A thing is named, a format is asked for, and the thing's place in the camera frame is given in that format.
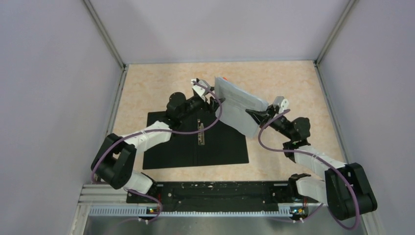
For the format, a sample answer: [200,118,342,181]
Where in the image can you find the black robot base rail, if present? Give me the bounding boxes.
[126,181,320,214]

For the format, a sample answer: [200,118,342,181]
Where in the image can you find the white slotted cable duct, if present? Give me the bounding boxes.
[89,206,292,217]

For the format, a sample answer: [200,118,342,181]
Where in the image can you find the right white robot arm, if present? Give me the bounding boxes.
[246,106,378,221]

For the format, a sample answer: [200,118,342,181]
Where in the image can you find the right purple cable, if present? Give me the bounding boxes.
[257,108,361,231]

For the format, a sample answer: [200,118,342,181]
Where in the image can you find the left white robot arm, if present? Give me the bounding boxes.
[91,93,225,202]

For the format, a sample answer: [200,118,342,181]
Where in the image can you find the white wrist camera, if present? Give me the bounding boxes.
[191,78,212,102]
[272,96,289,114]

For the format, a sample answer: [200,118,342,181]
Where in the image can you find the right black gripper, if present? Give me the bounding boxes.
[246,104,294,141]

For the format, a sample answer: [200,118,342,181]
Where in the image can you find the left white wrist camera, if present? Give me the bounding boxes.
[191,78,212,102]

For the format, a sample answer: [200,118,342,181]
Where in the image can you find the aluminium frame profile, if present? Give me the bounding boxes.
[78,184,127,204]

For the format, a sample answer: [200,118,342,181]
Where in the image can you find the teal and black folder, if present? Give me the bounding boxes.
[142,121,249,169]

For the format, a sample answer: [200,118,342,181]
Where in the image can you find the white printed paper sheets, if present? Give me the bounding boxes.
[214,77,269,138]

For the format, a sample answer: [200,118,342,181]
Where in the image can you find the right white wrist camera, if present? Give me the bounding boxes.
[272,96,289,114]

